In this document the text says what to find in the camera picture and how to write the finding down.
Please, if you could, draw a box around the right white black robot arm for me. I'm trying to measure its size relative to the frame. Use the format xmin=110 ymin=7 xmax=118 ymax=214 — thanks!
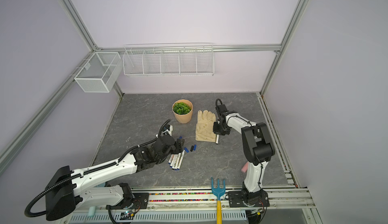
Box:
xmin=213 ymin=99 xmax=275 ymax=207

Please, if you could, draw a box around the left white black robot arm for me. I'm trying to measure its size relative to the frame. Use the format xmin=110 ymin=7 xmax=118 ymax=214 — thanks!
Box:
xmin=24 ymin=134 xmax=185 ymax=221

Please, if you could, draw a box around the beige work glove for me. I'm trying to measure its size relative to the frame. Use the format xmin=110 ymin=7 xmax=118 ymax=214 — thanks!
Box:
xmin=196 ymin=110 xmax=216 ymax=142

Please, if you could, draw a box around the beige plant pot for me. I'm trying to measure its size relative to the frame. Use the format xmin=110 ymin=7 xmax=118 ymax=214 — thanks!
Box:
xmin=172 ymin=99 xmax=193 ymax=124

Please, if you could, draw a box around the green artificial plant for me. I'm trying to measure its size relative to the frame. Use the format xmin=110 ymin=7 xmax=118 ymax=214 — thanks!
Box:
xmin=172 ymin=102 xmax=192 ymax=115

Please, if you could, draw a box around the pink chalk block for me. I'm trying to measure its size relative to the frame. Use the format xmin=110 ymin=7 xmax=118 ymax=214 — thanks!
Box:
xmin=241 ymin=162 xmax=249 ymax=173

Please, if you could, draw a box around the small white mesh basket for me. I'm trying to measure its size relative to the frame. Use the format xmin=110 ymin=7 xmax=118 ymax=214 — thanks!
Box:
xmin=75 ymin=52 xmax=123 ymax=93

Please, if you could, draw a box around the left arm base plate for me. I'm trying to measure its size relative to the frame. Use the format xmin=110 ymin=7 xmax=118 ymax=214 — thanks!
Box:
xmin=110 ymin=192 xmax=150 ymax=210

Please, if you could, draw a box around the teal garden fork yellow handle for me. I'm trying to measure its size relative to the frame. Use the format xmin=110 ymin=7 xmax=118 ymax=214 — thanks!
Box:
xmin=211 ymin=177 xmax=226 ymax=224

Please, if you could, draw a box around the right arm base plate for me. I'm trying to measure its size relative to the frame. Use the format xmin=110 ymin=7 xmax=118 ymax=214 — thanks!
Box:
xmin=225 ymin=190 xmax=270 ymax=207

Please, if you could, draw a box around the long white wire shelf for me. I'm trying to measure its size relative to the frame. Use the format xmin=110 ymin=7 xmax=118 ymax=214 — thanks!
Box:
xmin=123 ymin=43 xmax=215 ymax=76

